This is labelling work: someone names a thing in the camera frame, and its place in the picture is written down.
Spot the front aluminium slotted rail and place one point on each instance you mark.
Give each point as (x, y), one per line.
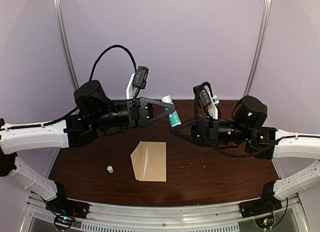
(225, 217)

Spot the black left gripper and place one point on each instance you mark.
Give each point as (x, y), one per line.
(138, 114)

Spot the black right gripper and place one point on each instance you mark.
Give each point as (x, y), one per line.
(209, 129)

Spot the left round circuit board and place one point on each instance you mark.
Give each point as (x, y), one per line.
(63, 222)

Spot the brown kraft envelope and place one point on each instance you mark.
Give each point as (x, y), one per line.
(157, 161)

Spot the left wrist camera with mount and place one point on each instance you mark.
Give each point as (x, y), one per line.
(137, 82)

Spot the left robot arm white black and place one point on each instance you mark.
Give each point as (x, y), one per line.
(96, 112)

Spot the white glue stick cap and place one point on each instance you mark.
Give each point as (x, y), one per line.
(110, 169)

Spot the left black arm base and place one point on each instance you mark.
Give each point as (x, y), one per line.
(62, 205)

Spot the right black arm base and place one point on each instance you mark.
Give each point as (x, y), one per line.
(265, 204)

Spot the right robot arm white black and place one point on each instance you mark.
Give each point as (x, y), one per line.
(245, 136)

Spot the aluminium frame post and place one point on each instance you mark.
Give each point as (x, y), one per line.
(64, 43)
(263, 28)

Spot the small green glue stick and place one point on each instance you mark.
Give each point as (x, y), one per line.
(173, 117)

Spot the right round circuit board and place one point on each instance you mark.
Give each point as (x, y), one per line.
(265, 222)

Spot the right aluminium frame post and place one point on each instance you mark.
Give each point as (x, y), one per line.
(263, 28)

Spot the round circuit board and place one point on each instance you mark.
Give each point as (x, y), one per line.
(265, 222)
(63, 222)

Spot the left aluminium frame post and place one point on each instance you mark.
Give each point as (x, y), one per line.
(64, 43)

